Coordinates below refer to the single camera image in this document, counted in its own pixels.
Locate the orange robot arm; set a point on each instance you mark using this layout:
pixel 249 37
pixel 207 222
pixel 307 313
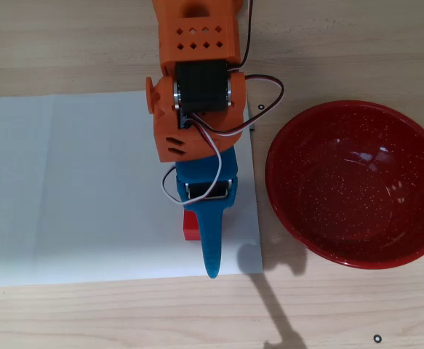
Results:
pixel 197 43

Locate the red cube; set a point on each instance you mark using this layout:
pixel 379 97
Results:
pixel 191 227

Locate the red speckled bowl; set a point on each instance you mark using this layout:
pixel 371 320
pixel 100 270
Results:
pixel 353 185

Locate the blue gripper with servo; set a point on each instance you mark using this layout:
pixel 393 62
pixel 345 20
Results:
pixel 206 191

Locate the white paper sheet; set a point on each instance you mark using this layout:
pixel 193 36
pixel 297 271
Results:
pixel 88 185

